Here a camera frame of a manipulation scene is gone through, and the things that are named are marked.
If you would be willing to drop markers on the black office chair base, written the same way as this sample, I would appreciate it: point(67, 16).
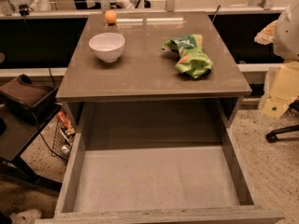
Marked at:
point(272, 137)

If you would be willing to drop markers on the orange fruit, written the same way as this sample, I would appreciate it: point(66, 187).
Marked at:
point(110, 17)

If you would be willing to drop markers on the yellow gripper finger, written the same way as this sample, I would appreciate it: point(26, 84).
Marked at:
point(266, 35)

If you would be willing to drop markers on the wire basket with items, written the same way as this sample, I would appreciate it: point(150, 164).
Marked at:
point(63, 138)

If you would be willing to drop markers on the open grey top drawer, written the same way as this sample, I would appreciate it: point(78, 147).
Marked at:
point(163, 162)

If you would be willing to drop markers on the green rice chip bag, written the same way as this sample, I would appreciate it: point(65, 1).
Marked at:
point(192, 59)

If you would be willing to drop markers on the grey cabinet with top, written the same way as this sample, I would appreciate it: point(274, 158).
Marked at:
point(142, 100)

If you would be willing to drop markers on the white shoe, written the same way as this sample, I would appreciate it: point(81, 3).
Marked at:
point(26, 217)

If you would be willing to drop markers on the black power adapter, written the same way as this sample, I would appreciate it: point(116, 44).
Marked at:
point(24, 10)

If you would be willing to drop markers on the black side table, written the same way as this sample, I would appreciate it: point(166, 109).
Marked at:
point(16, 137)

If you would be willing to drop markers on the white bowl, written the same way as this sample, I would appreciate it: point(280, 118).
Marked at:
point(107, 47)

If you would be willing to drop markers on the dark brown box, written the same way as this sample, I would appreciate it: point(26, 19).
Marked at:
point(26, 99)

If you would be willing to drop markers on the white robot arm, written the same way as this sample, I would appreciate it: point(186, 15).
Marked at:
point(283, 33)

